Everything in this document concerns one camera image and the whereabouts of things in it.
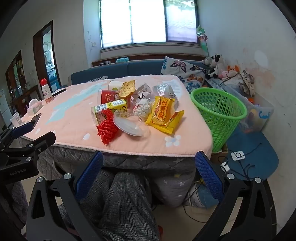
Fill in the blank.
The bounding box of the red paper cup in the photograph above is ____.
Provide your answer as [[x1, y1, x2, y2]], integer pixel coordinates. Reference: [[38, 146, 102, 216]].
[[98, 89, 119, 104]]

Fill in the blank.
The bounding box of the yellow green drink carton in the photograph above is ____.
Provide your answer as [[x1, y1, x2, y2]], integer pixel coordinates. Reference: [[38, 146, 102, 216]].
[[91, 99, 127, 126]]

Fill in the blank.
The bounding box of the white paper cup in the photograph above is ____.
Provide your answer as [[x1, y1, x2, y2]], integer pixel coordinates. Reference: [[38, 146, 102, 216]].
[[108, 80, 123, 91]]

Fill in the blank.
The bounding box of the clear plastic lid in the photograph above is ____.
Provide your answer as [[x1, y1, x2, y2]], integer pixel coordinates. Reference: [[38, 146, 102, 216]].
[[113, 110, 150, 137]]

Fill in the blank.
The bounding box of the white red wrapper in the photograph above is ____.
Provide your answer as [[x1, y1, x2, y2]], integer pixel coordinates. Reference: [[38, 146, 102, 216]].
[[132, 98, 152, 121]]

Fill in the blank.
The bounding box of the white blue milk carton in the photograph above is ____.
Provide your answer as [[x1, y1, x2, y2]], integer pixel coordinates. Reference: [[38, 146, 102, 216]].
[[133, 83, 152, 101]]

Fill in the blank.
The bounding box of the yellow snack wrapper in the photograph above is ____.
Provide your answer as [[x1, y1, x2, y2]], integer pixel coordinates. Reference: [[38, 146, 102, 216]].
[[145, 96, 185, 135]]

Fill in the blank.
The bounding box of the clear plastic cup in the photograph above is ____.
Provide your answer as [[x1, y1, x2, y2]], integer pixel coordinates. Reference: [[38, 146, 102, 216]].
[[10, 112, 23, 128]]

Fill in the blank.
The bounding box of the white refrigerator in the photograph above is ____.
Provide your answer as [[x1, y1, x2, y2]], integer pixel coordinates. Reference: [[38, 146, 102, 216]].
[[0, 89, 12, 127]]

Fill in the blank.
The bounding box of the black smartphone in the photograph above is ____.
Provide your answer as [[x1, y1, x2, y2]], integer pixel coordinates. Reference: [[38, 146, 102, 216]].
[[31, 113, 42, 128]]

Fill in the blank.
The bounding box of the pink table blanket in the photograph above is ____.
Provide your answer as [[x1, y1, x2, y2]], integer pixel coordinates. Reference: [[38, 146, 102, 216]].
[[25, 75, 213, 157]]

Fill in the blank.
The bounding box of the white bottle red cap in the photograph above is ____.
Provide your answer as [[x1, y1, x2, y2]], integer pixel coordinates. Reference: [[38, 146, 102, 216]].
[[40, 78, 53, 103]]

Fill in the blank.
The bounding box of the white power adapter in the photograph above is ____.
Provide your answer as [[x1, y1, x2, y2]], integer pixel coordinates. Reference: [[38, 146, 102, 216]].
[[231, 151, 245, 161]]

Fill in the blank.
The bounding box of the black remote control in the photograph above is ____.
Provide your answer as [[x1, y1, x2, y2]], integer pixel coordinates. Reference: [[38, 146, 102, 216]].
[[52, 88, 67, 97]]

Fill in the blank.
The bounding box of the grey plaid trouser leg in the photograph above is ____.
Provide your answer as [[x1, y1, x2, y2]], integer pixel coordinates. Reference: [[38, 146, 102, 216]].
[[58, 170, 160, 241]]

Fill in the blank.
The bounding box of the red mesh netting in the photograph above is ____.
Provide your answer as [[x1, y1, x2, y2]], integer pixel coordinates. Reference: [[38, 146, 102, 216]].
[[96, 109, 119, 146]]

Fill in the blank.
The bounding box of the grey quilted table skirt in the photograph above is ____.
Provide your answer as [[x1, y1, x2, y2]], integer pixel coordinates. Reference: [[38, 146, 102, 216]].
[[37, 144, 196, 207]]

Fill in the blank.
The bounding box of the clear plastic toy bin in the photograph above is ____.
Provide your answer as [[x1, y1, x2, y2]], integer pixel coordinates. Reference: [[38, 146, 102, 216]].
[[209, 78, 274, 133]]

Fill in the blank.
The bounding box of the green plastic waste basket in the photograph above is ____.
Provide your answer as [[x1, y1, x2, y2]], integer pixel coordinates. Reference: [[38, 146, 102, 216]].
[[190, 87, 247, 152]]

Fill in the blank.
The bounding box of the teal tissue pack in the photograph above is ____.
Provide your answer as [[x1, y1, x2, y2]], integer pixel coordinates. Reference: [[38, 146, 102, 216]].
[[116, 57, 129, 63]]

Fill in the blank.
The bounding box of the beige patterned cloth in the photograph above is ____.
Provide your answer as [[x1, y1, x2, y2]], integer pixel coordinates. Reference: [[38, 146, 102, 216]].
[[241, 70, 255, 97]]

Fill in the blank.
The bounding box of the blue sofa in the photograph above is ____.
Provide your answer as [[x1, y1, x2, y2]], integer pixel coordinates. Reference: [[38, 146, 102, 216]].
[[70, 59, 209, 85]]

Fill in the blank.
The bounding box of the pink pig plush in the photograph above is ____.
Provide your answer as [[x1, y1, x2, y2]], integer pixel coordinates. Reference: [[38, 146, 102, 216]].
[[221, 70, 229, 80]]

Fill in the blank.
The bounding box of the orange fox plush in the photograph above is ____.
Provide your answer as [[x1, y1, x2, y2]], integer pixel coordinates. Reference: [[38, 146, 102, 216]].
[[226, 65, 240, 78]]

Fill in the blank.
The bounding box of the clear plastic bag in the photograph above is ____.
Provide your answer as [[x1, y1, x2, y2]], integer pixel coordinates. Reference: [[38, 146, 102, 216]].
[[152, 83, 179, 109]]

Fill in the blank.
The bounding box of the butterfly print pillow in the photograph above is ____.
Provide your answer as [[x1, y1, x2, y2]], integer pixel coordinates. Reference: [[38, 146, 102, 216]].
[[161, 57, 208, 93]]

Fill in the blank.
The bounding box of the window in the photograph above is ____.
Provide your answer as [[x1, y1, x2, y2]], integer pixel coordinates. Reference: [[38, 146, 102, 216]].
[[99, 0, 199, 49]]

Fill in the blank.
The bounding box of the cow plush toy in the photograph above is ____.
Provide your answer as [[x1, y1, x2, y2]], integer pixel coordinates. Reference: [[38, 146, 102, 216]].
[[205, 54, 226, 79]]

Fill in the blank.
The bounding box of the grey plush toy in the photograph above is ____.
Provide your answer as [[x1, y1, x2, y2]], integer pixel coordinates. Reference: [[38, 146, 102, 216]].
[[201, 56, 215, 66]]

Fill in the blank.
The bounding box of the colourful pinwheel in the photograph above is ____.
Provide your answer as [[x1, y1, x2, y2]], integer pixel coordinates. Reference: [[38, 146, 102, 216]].
[[196, 26, 209, 56]]

